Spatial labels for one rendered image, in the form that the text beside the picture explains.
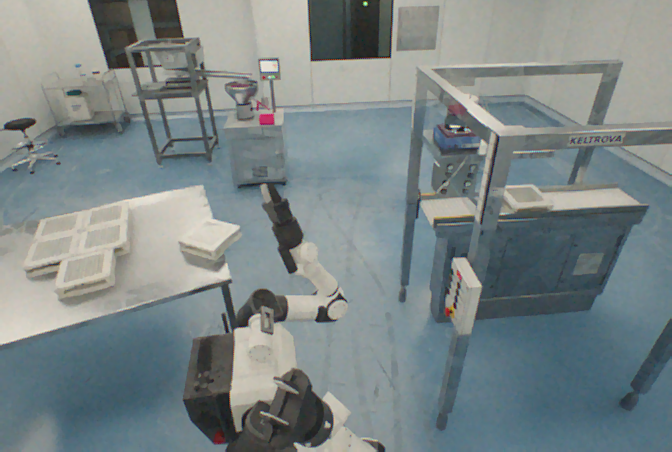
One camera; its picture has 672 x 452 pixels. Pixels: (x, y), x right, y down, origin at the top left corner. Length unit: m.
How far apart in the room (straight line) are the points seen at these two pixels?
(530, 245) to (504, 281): 0.31
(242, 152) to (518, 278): 3.02
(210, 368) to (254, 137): 3.40
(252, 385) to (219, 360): 0.13
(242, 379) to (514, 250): 2.00
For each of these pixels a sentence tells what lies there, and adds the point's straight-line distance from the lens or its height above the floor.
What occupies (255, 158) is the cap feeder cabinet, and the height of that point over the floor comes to 0.38.
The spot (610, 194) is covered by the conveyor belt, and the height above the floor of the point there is 0.91.
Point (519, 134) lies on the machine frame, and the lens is 1.39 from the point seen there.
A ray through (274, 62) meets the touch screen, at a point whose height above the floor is 1.33.
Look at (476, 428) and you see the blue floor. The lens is 2.59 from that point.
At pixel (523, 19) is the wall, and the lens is 7.88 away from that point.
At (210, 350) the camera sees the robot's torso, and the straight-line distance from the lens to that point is 1.25.
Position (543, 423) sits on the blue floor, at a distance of 2.73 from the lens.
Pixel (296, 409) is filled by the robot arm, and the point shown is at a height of 1.56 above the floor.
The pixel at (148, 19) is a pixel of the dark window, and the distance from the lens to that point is 7.28.
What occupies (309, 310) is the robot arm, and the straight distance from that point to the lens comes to 1.41.
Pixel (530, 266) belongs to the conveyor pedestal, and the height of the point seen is 0.48.
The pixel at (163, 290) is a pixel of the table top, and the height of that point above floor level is 0.87.
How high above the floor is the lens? 2.19
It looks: 31 degrees down
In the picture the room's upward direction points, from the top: 2 degrees counter-clockwise
